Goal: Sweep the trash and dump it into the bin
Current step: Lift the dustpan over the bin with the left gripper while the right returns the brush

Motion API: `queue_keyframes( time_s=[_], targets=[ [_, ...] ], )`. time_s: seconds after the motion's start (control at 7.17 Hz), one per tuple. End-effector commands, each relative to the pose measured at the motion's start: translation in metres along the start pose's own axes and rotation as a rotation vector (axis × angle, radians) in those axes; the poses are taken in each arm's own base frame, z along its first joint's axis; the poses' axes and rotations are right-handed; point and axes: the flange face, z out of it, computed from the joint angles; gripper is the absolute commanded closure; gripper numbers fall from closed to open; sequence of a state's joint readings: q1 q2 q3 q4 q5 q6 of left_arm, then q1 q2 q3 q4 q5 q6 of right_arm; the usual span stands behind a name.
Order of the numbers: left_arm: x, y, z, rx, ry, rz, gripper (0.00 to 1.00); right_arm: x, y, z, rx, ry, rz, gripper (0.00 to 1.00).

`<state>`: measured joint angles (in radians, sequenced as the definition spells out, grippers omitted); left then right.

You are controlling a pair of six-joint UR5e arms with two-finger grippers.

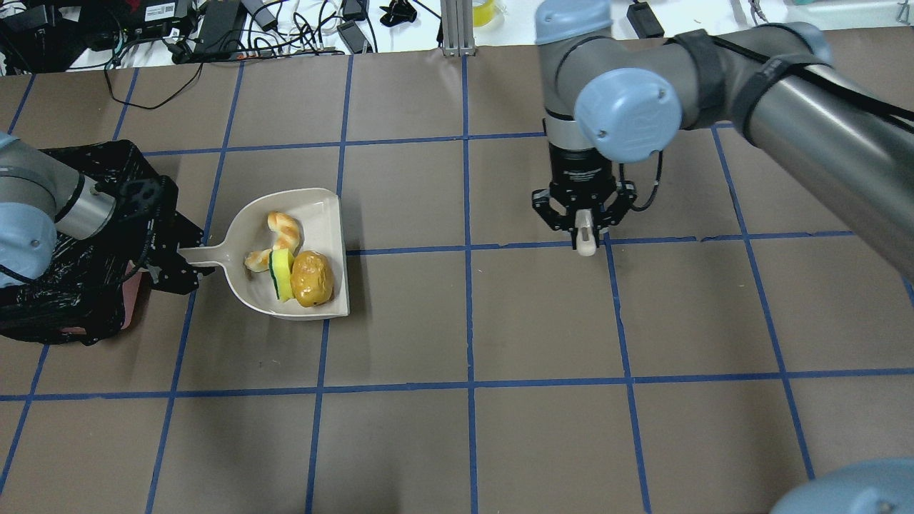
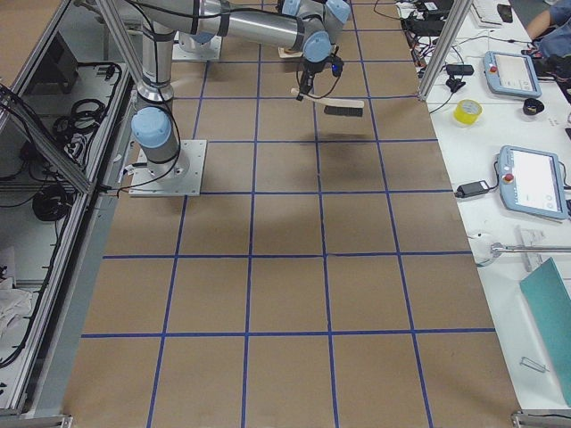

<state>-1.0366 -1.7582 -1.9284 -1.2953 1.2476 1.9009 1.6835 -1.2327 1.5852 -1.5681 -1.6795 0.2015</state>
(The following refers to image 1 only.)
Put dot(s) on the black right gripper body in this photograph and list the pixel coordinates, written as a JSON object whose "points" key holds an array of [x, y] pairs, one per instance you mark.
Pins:
{"points": [[584, 173]]}

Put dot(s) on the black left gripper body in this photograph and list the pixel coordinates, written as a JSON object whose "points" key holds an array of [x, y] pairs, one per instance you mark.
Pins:
{"points": [[158, 251]]}

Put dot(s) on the yellow green sponge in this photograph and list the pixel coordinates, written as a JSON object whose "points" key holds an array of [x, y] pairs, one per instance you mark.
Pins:
{"points": [[280, 266]]}

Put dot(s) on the twisted bread piece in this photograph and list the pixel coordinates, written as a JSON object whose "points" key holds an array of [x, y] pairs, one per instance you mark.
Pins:
{"points": [[286, 234]]}

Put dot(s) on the beige plastic dustpan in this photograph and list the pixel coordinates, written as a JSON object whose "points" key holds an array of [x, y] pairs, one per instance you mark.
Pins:
{"points": [[319, 214]]}

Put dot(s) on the round yellow bread bun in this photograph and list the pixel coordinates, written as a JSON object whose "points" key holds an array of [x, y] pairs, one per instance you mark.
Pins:
{"points": [[312, 279]]}

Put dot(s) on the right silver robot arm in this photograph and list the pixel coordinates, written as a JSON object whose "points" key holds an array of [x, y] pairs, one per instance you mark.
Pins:
{"points": [[607, 106]]}

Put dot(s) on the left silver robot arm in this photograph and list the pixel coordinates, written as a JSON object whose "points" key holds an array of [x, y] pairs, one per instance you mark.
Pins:
{"points": [[109, 197]]}

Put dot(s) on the bin with black trash bag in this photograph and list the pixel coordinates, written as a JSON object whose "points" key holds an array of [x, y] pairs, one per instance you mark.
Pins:
{"points": [[50, 318]]}

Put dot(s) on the yellow tape roll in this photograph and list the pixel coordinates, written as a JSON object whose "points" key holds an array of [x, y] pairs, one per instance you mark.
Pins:
{"points": [[486, 12]]}

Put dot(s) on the black power adapter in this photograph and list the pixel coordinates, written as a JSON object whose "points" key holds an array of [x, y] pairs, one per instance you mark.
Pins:
{"points": [[217, 39]]}

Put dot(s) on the aluminium frame post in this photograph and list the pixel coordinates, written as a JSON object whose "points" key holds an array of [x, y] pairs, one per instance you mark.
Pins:
{"points": [[457, 28]]}

